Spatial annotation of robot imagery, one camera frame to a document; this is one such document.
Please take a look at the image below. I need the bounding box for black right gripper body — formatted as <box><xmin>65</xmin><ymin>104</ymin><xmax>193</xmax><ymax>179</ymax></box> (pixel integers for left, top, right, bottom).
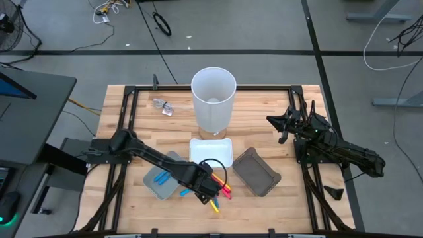
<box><xmin>284</xmin><ymin>105</ymin><xmax>327</xmax><ymax>138</ymax></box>

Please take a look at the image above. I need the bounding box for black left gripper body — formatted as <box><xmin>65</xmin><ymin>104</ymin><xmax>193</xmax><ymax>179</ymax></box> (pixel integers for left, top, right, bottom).
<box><xmin>184</xmin><ymin>161</ymin><xmax>221</xmax><ymax>205</ymax></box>

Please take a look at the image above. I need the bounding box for white plastic bin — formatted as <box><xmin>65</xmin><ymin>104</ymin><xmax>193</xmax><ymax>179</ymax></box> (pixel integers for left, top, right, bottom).
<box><xmin>189</xmin><ymin>138</ymin><xmax>234</xmax><ymax>169</ymax></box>

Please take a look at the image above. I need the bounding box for dark grey translucent bin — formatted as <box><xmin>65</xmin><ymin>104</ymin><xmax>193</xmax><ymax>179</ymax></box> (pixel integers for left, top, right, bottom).
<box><xmin>232</xmin><ymin>147</ymin><xmax>282</xmax><ymax>198</ymax></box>

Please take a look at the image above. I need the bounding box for light grey plastic bin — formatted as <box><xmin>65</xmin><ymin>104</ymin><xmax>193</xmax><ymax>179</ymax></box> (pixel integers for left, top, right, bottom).
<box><xmin>142</xmin><ymin>151</ymin><xmax>189</xmax><ymax>201</ymax></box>

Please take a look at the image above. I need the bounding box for white hanging cylinder lamp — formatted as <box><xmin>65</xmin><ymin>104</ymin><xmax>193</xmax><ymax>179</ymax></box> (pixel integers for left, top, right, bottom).
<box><xmin>190</xmin><ymin>67</ymin><xmax>237</xmax><ymax>141</ymax></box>

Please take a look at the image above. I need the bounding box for spare black gripper finger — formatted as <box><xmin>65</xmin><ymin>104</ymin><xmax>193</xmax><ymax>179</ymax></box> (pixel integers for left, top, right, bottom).
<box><xmin>323</xmin><ymin>185</ymin><xmax>345</xmax><ymax>201</ymax></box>

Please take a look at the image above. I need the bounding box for grey desk foot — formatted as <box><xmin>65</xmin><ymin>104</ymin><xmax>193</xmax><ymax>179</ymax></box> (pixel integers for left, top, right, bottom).
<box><xmin>372</xmin><ymin>91</ymin><xmax>423</xmax><ymax>108</ymax></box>
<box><xmin>346</xmin><ymin>0</ymin><xmax>413</xmax><ymax>24</ymax></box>

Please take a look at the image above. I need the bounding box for black desk leg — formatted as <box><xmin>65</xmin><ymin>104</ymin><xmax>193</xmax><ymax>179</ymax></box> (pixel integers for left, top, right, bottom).
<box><xmin>31</xmin><ymin>143</ymin><xmax>89</xmax><ymax>216</ymax></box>

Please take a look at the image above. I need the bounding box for black desk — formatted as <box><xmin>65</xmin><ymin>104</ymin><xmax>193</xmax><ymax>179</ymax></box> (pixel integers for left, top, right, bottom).
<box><xmin>0</xmin><ymin>67</ymin><xmax>78</xmax><ymax>166</ymax></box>

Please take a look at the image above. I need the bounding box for black mouse green light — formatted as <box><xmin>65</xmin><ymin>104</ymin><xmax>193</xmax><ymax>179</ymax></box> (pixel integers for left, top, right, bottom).
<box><xmin>0</xmin><ymin>190</ymin><xmax>21</xmax><ymax>226</ymax></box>

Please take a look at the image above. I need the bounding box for black keyboard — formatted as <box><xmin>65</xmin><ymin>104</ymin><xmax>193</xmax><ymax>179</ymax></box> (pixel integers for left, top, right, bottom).
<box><xmin>0</xmin><ymin>167</ymin><xmax>16</xmax><ymax>199</ymax></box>

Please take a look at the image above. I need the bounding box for desk monitor blue screen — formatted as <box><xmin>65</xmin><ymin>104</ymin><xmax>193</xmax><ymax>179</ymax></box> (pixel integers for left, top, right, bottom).
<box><xmin>0</xmin><ymin>71</ymin><xmax>38</xmax><ymax>100</ymax></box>

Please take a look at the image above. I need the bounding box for black floor fan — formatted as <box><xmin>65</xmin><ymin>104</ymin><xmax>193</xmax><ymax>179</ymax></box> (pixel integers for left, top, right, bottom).
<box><xmin>0</xmin><ymin>0</ymin><xmax>24</xmax><ymax>54</ymax></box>

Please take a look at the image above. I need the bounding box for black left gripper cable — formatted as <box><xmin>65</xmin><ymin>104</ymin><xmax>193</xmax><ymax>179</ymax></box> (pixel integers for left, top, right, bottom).
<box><xmin>198</xmin><ymin>158</ymin><xmax>229</xmax><ymax>190</ymax></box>

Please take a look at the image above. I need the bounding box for black aluminium table frame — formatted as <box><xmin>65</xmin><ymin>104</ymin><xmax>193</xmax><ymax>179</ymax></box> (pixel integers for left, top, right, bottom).
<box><xmin>74</xmin><ymin>84</ymin><xmax>356</xmax><ymax>238</ymax></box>

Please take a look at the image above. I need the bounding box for bagged cable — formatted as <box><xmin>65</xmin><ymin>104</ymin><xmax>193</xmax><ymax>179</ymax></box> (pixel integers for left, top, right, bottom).
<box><xmin>152</xmin><ymin>98</ymin><xmax>175</xmax><ymax>117</ymax></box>

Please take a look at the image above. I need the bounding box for long black floor cable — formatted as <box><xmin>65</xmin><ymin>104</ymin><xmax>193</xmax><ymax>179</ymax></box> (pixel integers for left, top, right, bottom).
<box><xmin>136</xmin><ymin>0</ymin><xmax>178</xmax><ymax>85</ymax></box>
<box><xmin>392</xmin><ymin>56</ymin><xmax>423</xmax><ymax>184</ymax></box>

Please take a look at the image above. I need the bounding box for white floor cable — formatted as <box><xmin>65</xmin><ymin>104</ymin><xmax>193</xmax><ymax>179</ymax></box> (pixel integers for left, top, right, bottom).
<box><xmin>362</xmin><ymin>0</ymin><xmax>423</xmax><ymax>72</ymax></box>

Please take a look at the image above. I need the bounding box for black cable bundle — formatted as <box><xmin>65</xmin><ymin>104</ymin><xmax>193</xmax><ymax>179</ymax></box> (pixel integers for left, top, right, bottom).
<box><xmin>388</xmin><ymin>15</ymin><xmax>423</xmax><ymax>57</ymax></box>

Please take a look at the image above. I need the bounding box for black coiled floor cable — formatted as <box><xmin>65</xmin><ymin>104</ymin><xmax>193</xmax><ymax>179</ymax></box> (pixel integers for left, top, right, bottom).
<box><xmin>152</xmin><ymin>11</ymin><xmax>173</xmax><ymax>37</ymax></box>

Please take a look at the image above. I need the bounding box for yellow floor cable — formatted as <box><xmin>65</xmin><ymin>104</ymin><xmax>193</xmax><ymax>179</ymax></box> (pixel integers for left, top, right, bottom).
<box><xmin>67</xmin><ymin>98</ymin><xmax>102</xmax><ymax>116</ymax></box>

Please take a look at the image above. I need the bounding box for white cable bundle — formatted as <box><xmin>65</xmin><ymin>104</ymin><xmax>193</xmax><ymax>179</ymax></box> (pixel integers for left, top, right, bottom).
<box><xmin>92</xmin><ymin>0</ymin><xmax>132</xmax><ymax>24</ymax></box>

